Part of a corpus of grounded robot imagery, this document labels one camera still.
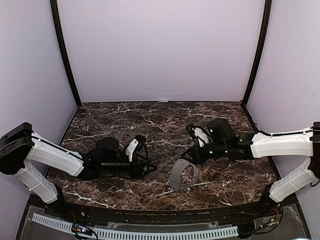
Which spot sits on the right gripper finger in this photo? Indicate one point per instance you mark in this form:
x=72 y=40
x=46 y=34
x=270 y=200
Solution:
x=188 y=154
x=193 y=160

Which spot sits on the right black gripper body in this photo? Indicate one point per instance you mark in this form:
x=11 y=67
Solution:
x=202 y=157

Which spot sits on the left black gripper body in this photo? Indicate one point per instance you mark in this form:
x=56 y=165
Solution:
x=133 y=173

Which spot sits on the translucent ring plate with keyrings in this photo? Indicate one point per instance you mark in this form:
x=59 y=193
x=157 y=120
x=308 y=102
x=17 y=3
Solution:
x=175 y=174

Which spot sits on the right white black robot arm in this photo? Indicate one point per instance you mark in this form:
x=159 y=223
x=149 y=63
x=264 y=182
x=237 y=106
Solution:
x=220 y=140

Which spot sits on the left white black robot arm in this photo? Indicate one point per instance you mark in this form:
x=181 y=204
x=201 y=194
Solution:
x=21 y=146

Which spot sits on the small circuit board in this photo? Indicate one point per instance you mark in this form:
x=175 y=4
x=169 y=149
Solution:
x=81 y=231

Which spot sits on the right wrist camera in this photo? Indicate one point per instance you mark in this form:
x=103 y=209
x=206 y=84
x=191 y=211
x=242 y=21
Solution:
x=198 y=133

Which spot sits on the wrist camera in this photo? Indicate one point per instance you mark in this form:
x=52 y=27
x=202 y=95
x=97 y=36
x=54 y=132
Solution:
x=198 y=133
x=134 y=146

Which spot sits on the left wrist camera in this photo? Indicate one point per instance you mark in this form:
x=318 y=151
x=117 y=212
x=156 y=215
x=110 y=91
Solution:
x=134 y=146

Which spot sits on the black front rail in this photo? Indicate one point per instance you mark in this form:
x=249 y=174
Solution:
x=102 y=215

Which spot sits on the white slotted cable duct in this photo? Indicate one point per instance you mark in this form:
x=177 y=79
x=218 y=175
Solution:
x=100 y=233

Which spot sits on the right black frame post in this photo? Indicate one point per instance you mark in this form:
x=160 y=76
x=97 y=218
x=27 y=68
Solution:
x=259 y=51

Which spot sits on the black frame post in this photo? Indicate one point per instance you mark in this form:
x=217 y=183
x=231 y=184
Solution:
x=63 y=51
x=259 y=51

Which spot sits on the left black frame post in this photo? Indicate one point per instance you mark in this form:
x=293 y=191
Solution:
x=63 y=51

